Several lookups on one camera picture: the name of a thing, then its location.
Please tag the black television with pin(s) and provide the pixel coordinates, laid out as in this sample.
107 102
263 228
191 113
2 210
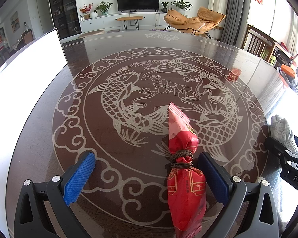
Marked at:
138 0

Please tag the wooden bench with metal legs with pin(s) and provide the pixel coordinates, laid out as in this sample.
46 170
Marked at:
129 18

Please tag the brown dining chair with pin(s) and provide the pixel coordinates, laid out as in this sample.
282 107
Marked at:
28 38

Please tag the orange box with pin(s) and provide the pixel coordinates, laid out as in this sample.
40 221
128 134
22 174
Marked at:
288 70

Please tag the green potted plant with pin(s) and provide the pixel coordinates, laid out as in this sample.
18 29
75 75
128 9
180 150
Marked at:
103 7

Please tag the white television cabinet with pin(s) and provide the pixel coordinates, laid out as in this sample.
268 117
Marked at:
101 22

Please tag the grey curtain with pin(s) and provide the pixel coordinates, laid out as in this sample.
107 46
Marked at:
236 12

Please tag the small potted plant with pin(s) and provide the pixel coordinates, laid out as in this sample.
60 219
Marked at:
165 7

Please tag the white knit glove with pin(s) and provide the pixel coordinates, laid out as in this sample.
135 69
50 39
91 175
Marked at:
284 131

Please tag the white cardboard box container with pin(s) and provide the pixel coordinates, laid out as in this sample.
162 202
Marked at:
39 52

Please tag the dark glass display cabinet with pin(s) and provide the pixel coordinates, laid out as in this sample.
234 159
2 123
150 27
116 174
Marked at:
63 10

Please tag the round beige floor cushion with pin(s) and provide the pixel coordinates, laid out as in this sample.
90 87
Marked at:
92 34

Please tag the framed wall painting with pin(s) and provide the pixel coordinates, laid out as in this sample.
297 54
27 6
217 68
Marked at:
14 21

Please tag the white round vase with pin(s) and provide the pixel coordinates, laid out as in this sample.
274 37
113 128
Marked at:
93 15

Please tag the orange lounge chair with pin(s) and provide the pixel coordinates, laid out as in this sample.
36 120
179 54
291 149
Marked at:
188 22

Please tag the red flower plant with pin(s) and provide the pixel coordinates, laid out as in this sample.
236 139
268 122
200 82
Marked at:
85 10

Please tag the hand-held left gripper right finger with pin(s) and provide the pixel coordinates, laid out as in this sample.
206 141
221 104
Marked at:
214 178

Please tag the large leafy potted plant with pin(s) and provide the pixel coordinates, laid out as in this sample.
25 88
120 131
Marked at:
181 3

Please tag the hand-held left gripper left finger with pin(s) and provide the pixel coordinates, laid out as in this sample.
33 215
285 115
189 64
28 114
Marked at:
79 176

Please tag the flat bathroom scale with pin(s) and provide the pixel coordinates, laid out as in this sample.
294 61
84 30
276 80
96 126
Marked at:
113 31

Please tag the purple floor mat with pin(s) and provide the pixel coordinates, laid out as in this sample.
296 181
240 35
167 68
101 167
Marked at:
160 31

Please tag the red snack packet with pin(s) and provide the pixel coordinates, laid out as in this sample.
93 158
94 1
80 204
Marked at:
183 198

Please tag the dark wooden chair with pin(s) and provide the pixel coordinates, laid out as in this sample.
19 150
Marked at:
257 42

